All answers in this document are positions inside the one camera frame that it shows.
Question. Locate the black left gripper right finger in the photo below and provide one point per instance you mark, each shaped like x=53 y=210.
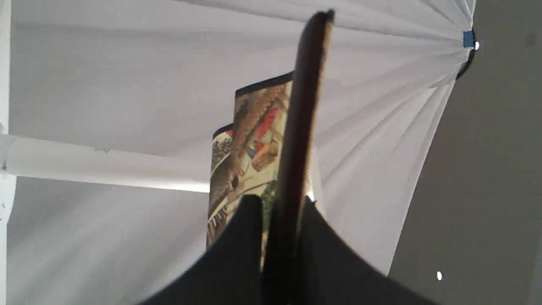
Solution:
x=329 y=272

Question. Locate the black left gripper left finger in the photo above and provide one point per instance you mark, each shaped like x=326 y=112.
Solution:
x=229 y=272

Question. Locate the folding paper fan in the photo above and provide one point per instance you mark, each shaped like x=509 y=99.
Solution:
x=266 y=152

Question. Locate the grey backdrop cloth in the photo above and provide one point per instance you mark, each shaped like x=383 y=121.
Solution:
x=134 y=127

